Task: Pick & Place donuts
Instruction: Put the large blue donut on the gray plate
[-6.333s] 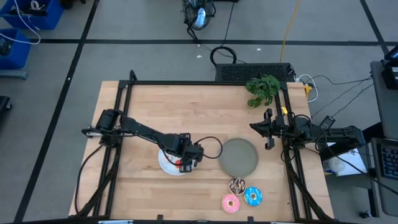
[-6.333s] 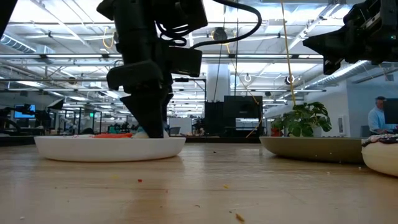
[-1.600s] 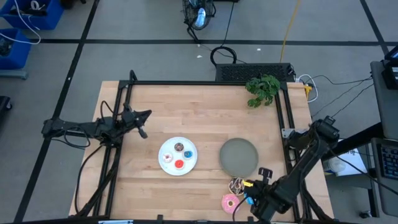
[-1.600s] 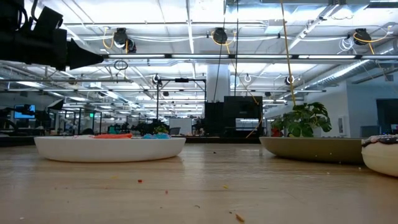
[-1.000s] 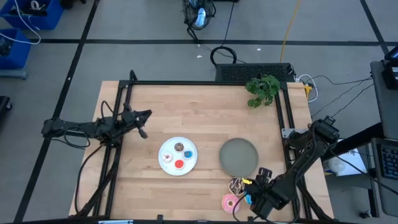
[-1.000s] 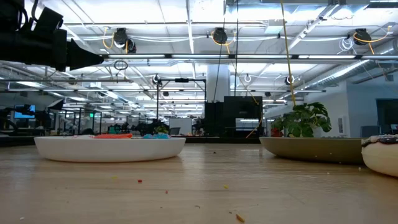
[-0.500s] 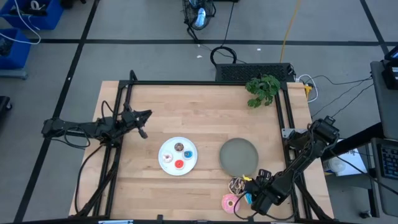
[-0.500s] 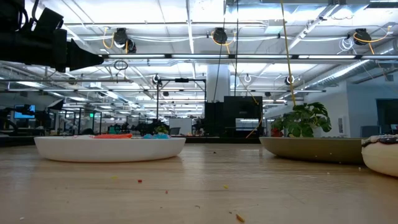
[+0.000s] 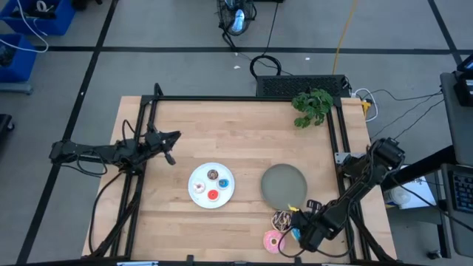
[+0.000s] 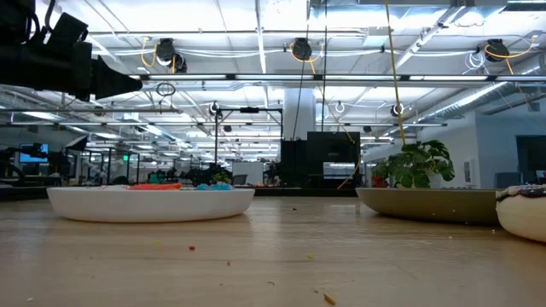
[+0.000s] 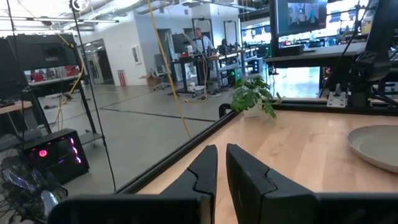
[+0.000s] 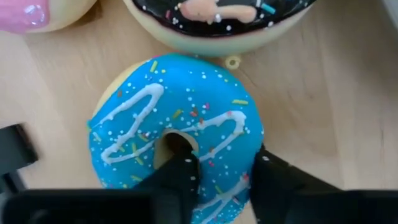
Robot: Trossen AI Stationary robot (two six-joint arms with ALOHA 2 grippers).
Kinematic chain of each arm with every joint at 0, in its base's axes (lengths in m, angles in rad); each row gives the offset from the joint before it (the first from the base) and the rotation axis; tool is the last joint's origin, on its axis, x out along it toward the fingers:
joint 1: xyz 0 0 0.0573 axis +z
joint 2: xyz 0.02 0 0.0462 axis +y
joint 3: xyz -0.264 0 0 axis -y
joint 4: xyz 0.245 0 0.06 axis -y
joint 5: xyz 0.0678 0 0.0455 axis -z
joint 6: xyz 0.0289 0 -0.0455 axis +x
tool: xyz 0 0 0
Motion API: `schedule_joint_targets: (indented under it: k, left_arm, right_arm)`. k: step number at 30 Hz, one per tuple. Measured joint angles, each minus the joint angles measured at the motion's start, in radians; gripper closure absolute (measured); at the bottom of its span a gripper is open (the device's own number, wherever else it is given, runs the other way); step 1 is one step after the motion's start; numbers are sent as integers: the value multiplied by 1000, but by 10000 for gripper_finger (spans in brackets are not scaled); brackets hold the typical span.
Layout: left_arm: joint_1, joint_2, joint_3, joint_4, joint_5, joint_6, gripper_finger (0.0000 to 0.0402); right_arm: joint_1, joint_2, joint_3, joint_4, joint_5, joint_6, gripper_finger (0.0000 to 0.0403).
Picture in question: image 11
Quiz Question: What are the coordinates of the black screen on stand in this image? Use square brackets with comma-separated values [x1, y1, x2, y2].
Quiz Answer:
[6, 33, 79, 72]

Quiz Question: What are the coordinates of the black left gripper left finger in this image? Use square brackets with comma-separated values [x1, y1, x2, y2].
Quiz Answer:
[48, 144, 218, 224]

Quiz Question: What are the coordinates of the silver arm base bracket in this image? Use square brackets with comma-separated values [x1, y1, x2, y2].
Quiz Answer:
[326, 91, 348, 108]

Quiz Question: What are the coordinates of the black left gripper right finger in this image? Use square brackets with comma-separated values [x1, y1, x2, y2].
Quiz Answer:
[226, 143, 398, 224]

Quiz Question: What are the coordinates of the black desk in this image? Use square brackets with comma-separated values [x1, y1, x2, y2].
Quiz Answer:
[264, 41, 368, 69]

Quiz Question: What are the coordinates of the person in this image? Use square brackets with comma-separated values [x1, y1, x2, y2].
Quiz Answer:
[194, 27, 216, 55]

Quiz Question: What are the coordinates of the thin black hanging cable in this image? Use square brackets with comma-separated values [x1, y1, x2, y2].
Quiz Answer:
[70, 0, 118, 192]

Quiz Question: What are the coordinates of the grey-green round plate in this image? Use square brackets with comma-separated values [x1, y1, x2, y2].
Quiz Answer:
[346, 125, 398, 174]

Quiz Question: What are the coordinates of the red and white striped object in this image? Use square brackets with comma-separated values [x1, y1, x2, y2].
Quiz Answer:
[117, 69, 128, 87]

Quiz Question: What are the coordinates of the black computer with lights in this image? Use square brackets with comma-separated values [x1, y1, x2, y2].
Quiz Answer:
[21, 128, 90, 185]

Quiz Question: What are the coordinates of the green leafy plant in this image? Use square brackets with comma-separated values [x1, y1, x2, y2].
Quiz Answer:
[229, 76, 284, 121]

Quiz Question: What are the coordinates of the black table edge frame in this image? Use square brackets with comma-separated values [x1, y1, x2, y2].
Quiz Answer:
[115, 98, 398, 195]

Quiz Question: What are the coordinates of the yellow hanging cable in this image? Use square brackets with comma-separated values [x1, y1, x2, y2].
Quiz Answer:
[146, 0, 192, 139]

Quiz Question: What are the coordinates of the white plant pot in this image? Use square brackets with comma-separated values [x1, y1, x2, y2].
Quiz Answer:
[243, 101, 264, 118]

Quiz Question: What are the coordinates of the large black monitor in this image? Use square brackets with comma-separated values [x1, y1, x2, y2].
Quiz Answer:
[269, 0, 329, 37]

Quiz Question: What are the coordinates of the black floor fan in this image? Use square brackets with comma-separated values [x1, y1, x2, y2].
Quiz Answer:
[0, 155, 69, 224]

